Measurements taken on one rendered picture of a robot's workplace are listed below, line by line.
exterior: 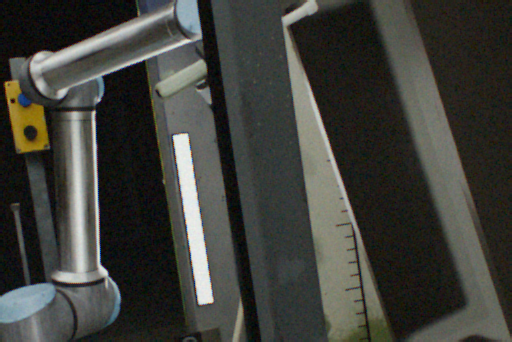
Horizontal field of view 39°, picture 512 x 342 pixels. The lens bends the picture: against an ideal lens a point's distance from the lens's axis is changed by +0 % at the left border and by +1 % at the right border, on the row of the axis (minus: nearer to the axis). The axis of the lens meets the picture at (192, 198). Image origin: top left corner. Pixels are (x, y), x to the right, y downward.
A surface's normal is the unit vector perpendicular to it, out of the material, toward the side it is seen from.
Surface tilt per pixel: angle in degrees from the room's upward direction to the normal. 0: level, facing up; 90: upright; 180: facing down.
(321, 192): 90
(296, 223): 90
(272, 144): 90
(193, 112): 90
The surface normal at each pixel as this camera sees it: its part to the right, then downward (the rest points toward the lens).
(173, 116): 0.24, 0.02
